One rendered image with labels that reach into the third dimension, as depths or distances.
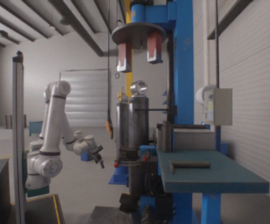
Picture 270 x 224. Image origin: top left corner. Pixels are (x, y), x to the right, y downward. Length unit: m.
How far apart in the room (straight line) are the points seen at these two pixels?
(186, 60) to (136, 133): 0.86
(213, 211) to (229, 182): 0.15
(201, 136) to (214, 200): 0.54
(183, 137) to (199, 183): 0.54
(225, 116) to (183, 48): 0.85
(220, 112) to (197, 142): 0.76
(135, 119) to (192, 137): 0.62
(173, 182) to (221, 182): 0.18
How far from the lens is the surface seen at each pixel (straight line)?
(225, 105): 1.93
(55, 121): 1.33
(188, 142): 1.21
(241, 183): 0.78
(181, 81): 1.63
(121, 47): 1.90
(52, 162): 1.33
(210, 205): 0.81
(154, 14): 1.89
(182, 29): 1.79
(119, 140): 2.99
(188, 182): 0.71
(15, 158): 1.65
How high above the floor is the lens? 1.34
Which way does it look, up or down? 1 degrees down
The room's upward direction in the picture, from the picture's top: straight up
